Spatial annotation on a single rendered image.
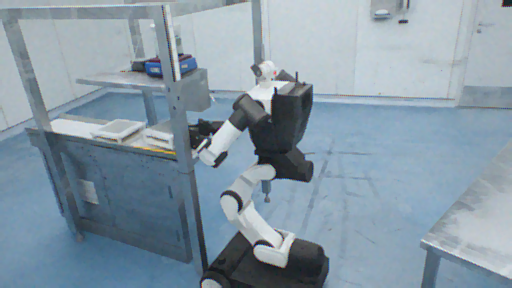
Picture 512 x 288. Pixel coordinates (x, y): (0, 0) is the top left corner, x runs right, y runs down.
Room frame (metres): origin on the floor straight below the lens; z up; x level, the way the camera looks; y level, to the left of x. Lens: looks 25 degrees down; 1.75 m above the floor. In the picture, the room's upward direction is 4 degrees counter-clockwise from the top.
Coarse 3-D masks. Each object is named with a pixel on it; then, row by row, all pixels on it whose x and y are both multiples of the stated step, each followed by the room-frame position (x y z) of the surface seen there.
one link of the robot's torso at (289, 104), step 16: (256, 96) 1.64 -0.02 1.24; (272, 96) 1.61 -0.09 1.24; (288, 96) 1.59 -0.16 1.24; (304, 96) 1.76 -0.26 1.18; (272, 112) 1.59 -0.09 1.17; (288, 112) 1.59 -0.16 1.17; (304, 112) 1.64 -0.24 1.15; (272, 128) 1.60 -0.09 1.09; (288, 128) 1.59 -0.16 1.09; (304, 128) 1.72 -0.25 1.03; (256, 144) 1.67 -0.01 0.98; (272, 144) 1.63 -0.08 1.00; (288, 144) 1.60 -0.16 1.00
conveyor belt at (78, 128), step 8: (56, 120) 2.64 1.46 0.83; (64, 120) 2.63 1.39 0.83; (72, 120) 2.62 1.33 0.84; (56, 128) 2.48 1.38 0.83; (64, 128) 2.47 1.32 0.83; (72, 128) 2.45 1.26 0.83; (80, 128) 2.44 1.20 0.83; (88, 128) 2.43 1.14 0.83; (96, 128) 2.42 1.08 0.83; (88, 136) 2.29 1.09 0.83; (96, 144) 2.16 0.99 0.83; (136, 144) 2.11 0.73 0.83; (144, 144) 2.10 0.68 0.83; (152, 144) 2.09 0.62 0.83; (192, 152) 1.94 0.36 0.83; (200, 152) 1.98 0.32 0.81
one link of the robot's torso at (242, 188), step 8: (256, 160) 1.84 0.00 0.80; (248, 168) 1.76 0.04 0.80; (256, 168) 1.69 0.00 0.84; (264, 168) 1.66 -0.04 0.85; (272, 168) 1.66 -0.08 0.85; (240, 176) 1.76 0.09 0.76; (248, 176) 1.72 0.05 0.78; (256, 176) 1.69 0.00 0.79; (264, 176) 1.66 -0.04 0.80; (272, 176) 1.64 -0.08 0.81; (232, 184) 1.80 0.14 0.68; (240, 184) 1.78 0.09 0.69; (248, 184) 1.75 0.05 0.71; (256, 184) 1.70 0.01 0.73; (224, 192) 1.81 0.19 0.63; (232, 192) 1.79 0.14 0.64; (240, 192) 1.78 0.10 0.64; (248, 192) 1.75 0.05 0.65; (240, 200) 1.77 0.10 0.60; (248, 200) 1.84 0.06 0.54; (240, 208) 1.77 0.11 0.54
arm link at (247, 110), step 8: (248, 96) 1.56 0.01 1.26; (240, 104) 1.52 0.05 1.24; (248, 104) 1.52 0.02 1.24; (256, 104) 1.53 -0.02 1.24; (240, 112) 1.51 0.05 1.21; (248, 112) 1.49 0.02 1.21; (256, 112) 1.49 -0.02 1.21; (232, 120) 1.51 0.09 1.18; (240, 120) 1.50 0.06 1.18; (248, 120) 1.49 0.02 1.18; (240, 128) 1.50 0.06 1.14
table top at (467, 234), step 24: (504, 168) 1.50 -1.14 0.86; (480, 192) 1.32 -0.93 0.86; (504, 192) 1.31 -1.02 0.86; (456, 216) 1.17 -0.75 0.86; (480, 216) 1.16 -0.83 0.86; (504, 216) 1.15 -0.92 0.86; (432, 240) 1.04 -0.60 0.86; (456, 240) 1.03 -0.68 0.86; (480, 240) 1.03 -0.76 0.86; (504, 240) 1.02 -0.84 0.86; (480, 264) 0.91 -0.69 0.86; (504, 264) 0.91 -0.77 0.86
